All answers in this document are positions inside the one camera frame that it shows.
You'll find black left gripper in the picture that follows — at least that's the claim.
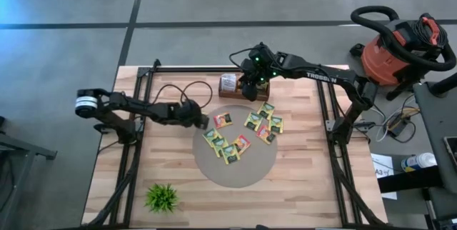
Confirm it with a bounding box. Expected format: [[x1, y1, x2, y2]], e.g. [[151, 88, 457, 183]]
[[177, 105, 211, 131]]

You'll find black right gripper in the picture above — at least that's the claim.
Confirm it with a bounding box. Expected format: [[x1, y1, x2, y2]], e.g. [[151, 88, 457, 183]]
[[238, 60, 273, 102]]

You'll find brown wooden tea organiser box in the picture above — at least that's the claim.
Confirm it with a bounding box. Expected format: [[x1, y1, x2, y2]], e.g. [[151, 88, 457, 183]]
[[218, 79, 271, 102]]

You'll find round grey table mat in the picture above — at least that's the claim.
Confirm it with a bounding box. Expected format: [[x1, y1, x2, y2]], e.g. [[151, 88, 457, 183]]
[[191, 104, 278, 189]]

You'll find green artificial plant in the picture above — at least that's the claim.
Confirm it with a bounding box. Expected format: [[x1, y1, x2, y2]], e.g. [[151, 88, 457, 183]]
[[144, 183, 179, 215]]

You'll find orange black shop vacuum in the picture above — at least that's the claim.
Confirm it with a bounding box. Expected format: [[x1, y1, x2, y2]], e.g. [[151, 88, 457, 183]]
[[348, 11, 450, 101]]

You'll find black power adapter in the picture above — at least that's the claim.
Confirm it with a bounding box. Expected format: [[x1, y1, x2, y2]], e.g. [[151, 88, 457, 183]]
[[387, 115, 410, 138]]

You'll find white paper sheet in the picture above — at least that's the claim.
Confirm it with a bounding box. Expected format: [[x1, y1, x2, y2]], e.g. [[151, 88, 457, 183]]
[[370, 153, 398, 201]]

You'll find white wipes canister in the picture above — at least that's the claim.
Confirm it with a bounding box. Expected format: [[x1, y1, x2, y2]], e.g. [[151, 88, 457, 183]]
[[400, 152, 437, 173]]

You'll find black shelf bar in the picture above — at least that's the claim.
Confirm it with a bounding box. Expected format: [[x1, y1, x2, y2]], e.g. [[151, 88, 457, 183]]
[[377, 165, 443, 194]]

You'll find black metal stand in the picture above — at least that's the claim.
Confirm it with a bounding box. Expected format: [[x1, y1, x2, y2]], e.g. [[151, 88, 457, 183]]
[[0, 115, 58, 230]]

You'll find grey desk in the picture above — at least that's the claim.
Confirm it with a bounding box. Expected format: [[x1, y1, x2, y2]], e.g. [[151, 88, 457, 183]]
[[413, 81, 457, 195]]

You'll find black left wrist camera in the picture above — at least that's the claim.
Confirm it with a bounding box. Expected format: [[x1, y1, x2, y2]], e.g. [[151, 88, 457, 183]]
[[178, 100, 196, 116]]

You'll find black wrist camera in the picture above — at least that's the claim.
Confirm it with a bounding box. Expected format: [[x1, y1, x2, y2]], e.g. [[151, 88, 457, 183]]
[[248, 42, 276, 67], [178, 100, 196, 116]]

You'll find black left wrist camera cable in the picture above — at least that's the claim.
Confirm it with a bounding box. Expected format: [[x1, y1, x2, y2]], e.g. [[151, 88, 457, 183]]
[[151, 80, 214, 111]]

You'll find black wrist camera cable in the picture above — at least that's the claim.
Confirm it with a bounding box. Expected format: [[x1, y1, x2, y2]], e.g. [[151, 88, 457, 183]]
[[228, 46, 258, 70], [151, 80, 214, 111]]

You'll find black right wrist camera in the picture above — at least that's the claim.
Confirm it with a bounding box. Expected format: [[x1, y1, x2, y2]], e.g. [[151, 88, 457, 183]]
[[248, 42, 276, 67]]

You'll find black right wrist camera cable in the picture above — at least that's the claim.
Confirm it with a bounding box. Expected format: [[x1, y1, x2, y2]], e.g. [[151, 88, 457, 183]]
[[228, 46, 258, 70]]

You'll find black aluminium table frame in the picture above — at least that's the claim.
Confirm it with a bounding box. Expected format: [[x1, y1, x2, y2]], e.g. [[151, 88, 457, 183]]
[[81, 57, 390, 230]]

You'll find black vacuum hose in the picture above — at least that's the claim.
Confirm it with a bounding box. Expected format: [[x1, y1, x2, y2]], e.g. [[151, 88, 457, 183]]
[[350, 5, 457, 72]]

